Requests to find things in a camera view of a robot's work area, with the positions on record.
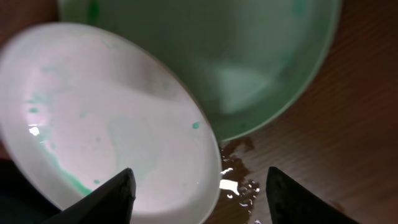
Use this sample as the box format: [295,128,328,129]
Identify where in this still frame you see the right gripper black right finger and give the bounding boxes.
[266,167,358,224]

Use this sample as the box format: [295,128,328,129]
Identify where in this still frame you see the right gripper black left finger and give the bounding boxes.
[44,168,136,224]

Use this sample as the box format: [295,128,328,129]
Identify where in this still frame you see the white plate back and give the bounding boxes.
[1,23,221,224]

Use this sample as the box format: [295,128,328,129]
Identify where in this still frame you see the white plate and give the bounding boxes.
[1,23,221,224]
[58,0,342,141]

